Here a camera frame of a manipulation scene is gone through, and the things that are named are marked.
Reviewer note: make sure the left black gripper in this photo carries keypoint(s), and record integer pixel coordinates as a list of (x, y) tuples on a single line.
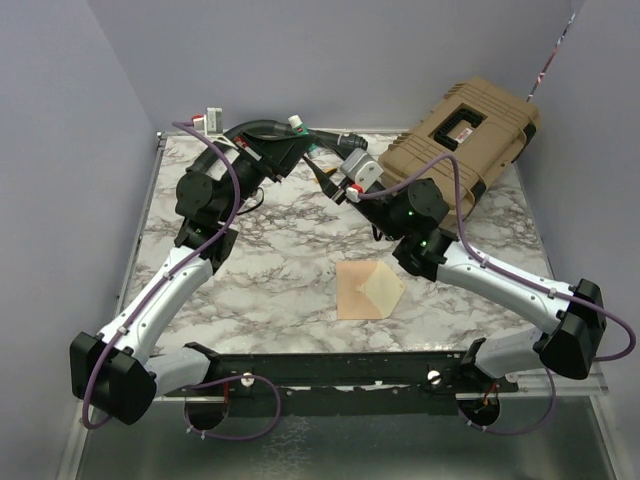
[(282, 154)]

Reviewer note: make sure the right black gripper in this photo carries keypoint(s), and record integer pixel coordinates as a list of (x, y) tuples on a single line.
[(327, 185)]

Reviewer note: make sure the small green glue stick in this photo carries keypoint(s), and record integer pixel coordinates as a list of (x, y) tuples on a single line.
[(297, 125)]

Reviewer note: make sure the pink tan envelope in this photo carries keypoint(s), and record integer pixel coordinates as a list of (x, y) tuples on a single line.
[(366, 290)]

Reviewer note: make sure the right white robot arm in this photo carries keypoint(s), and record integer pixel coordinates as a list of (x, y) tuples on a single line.
[(567, 321)]

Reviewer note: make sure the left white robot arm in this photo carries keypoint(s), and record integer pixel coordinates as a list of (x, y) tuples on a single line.
[(115, 370)]

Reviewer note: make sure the tan plastic toolbox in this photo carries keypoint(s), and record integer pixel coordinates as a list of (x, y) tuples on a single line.
[(484, 126)]

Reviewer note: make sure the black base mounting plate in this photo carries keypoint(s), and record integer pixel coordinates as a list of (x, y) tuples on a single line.
[(330, 384)]

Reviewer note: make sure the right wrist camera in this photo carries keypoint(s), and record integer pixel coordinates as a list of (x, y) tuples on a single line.
[(361, 171)]

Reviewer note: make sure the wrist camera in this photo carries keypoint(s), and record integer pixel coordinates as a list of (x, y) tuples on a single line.
[(209, 123), (361, 171)]

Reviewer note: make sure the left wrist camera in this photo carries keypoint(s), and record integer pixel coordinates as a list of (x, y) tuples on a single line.
[(209, 123)]

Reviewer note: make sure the aluminium rail frame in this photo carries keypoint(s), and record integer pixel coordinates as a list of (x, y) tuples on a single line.
[(478, 413)]

